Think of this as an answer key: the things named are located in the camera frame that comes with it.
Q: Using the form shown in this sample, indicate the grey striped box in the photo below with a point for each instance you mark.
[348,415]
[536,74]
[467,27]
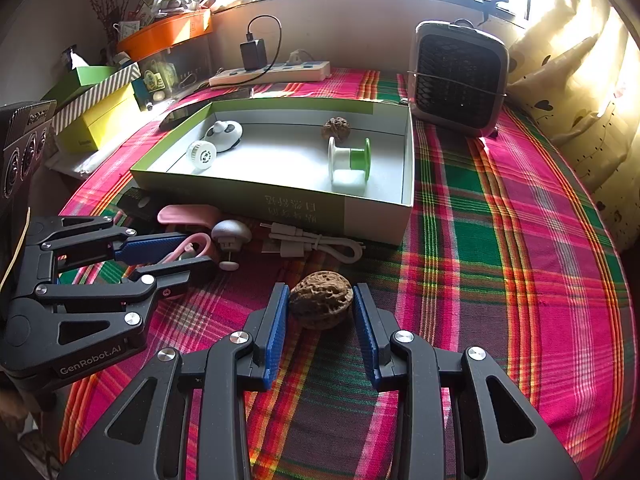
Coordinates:
[95,97]

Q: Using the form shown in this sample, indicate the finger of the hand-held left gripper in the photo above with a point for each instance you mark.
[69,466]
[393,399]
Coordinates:
[150,249]
[170,277]

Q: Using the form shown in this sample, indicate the grey desktop fan heater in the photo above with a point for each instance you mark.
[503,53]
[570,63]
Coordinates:
[457,80]

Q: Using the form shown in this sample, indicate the green white spool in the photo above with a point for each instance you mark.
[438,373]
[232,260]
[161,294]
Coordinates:
[345,160]

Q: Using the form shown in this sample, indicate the small black remote control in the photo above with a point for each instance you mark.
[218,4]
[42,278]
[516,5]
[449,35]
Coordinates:
[137,204]

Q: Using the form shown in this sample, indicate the pink white clip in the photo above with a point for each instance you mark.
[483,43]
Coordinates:
[192,247]

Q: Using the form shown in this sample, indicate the white tissue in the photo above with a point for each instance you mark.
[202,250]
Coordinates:
[79,61]

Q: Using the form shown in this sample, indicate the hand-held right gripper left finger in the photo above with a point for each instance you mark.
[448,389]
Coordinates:
[276,340]

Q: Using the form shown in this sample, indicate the white round massager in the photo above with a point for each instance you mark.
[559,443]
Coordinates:
[224,136]

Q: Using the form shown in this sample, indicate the green white cardboard box tray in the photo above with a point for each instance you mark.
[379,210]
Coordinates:
[290,160]

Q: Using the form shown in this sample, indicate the clear cartoon sticker container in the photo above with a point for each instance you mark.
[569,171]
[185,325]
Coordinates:
[156,82]

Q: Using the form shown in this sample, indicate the white power strip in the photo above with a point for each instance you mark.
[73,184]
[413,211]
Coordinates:
[270,76]

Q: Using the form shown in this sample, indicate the brown walnut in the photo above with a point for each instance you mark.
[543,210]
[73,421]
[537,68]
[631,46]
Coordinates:
[337,128]
[321,300]

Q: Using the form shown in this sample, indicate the yellow box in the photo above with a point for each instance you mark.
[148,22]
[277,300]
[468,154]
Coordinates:
[100,122]

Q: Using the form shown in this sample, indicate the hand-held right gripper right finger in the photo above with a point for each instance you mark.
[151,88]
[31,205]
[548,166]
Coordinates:
[367,345]

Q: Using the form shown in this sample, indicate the grey mushroom-shaped gadget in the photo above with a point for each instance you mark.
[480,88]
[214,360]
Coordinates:
[231,232]

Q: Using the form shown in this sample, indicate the green box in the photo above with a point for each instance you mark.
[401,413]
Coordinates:
[95,77]

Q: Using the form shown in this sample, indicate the cream patterned curtain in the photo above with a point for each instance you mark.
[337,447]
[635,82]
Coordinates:
[575,85]

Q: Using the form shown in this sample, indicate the black smartphone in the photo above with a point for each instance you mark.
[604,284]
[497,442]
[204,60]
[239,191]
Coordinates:
[185,112]

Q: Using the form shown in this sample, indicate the black charger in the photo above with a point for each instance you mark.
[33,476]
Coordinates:
[253,54]

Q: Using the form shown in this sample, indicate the small white round wheel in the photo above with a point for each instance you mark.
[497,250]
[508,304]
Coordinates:
[201,156]

